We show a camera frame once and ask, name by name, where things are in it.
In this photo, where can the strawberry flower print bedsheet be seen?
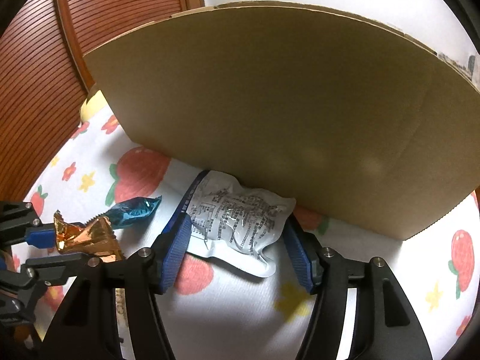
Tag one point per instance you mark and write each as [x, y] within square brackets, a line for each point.
[218, 311]

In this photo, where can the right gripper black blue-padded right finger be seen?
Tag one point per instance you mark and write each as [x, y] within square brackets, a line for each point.
[385, 327]

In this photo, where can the silver foil snack packet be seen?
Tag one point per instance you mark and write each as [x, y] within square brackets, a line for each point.
[233, 223]

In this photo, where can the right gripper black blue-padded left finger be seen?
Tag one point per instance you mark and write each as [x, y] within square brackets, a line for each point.
[85, 324]

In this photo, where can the brown louvered wardrobe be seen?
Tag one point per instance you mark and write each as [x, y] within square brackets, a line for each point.
[44, 78]

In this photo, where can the clutter on dresser top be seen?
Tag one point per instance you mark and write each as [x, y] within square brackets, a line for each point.
[469, 70]

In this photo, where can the brown cardboard box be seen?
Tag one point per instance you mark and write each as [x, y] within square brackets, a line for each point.
[348, 116]

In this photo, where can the copper foil snack packet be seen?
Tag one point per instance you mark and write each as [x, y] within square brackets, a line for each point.
[96, 238]

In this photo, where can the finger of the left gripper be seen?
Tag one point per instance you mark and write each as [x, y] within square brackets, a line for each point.
[57, 269]
[41, 236]

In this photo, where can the blue foil candy wrapper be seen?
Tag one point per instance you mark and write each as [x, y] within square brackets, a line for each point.
[130, 212]

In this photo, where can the yellow plush toy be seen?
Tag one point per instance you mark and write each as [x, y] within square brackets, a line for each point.
[93, 103]

